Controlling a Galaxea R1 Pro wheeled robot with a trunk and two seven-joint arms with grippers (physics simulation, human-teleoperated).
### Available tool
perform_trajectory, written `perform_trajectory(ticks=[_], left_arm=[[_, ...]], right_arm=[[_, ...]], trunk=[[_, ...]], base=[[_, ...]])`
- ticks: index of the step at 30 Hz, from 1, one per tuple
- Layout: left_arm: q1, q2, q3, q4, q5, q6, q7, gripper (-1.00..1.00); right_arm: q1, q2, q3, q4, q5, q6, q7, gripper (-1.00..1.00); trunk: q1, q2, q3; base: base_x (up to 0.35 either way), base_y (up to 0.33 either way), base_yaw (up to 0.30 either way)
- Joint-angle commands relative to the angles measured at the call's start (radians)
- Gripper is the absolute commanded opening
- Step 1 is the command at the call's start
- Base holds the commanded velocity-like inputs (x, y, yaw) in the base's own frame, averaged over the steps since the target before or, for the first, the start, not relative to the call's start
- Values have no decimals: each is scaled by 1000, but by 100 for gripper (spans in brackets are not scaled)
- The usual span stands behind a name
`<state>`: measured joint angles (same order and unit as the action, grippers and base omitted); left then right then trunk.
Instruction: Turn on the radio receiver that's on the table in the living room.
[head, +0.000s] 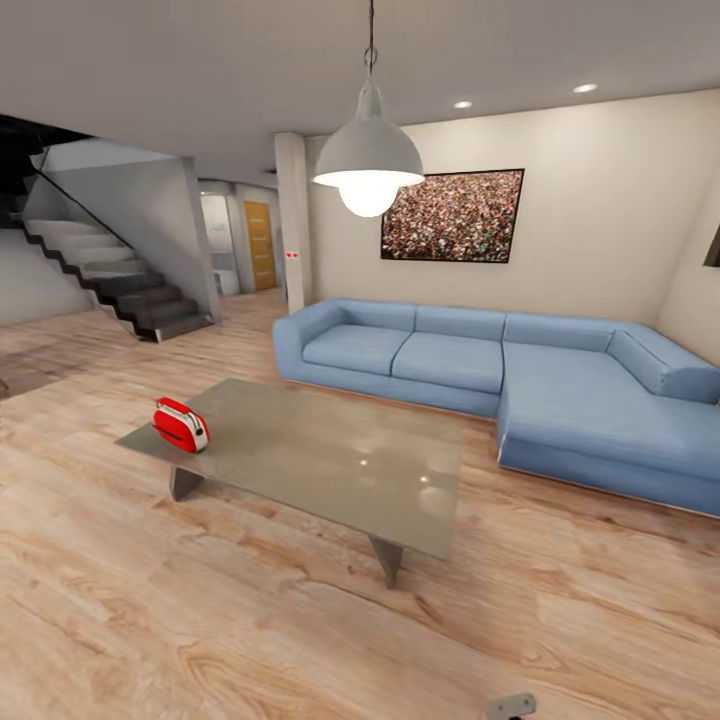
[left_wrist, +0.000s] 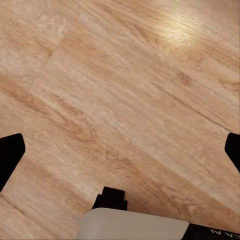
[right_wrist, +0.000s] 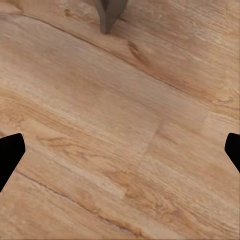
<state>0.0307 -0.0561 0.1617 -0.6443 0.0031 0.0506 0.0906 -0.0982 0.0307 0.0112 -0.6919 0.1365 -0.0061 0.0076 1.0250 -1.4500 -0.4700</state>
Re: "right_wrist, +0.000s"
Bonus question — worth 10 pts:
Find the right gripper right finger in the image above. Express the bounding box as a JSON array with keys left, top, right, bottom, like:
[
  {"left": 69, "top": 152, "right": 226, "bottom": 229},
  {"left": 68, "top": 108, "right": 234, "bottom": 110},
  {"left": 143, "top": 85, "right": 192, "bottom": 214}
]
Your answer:
[{"left": 224, "top": 132, "right": 240, "bottom": 172}]

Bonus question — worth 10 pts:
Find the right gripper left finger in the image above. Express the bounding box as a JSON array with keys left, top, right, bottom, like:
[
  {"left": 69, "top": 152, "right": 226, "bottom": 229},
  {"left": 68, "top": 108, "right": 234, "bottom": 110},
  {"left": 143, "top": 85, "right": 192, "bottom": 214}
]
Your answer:
[{"left": 0, "top": 133, "right": 26, "bottom": 192}]

